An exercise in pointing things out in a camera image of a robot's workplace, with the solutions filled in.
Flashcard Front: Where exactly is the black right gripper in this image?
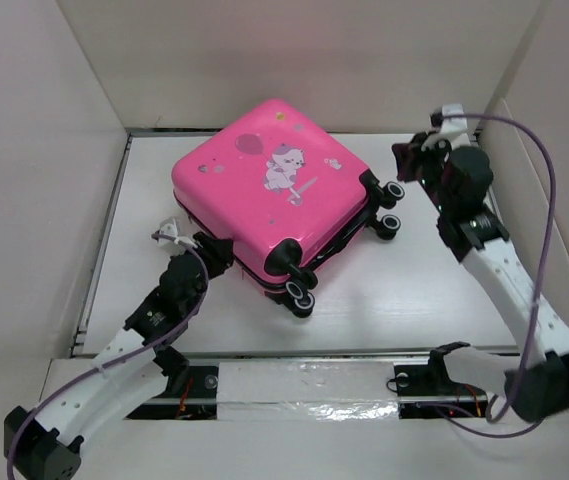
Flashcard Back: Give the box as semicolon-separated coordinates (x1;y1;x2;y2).
389;131;450;214

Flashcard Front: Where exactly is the pink hard-shell suitcase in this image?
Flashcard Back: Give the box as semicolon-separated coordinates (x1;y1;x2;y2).
171;99;405;318

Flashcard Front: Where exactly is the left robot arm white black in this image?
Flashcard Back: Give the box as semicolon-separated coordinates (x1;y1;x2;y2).
4;233;233;479

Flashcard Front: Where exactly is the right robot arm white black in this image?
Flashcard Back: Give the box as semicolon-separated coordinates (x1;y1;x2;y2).
391;132;569;423

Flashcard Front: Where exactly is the white foam block with tape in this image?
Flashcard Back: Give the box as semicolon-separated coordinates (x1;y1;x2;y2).
216;360;399;422

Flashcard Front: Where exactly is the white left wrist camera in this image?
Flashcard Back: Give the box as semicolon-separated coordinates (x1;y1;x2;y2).
151;217;197;248

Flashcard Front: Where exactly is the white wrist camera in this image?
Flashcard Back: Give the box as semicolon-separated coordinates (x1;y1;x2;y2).
431;103;468;144
151;217;197;248

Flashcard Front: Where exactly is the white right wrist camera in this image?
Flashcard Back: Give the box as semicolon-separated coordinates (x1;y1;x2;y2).
431;103;468;144

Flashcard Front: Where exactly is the black metal base rail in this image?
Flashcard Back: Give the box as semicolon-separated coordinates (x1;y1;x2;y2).
128;357;488;422

